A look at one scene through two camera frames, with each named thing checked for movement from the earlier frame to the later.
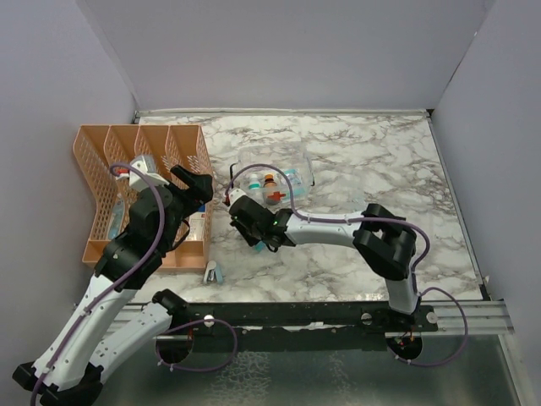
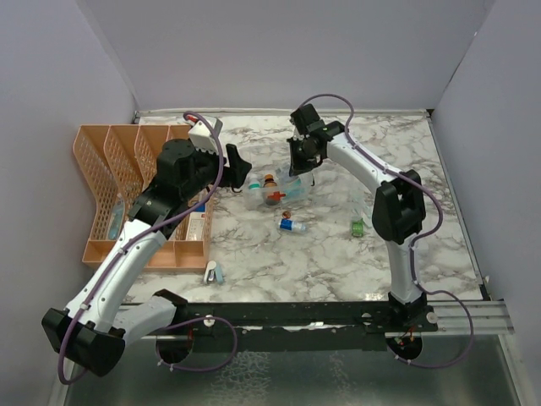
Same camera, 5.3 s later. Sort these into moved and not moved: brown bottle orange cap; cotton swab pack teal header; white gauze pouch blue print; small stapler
Moved: cotton swab pack teal header
Not moved: brown bottle orange cap; white gauze pouch blue print; small stapler
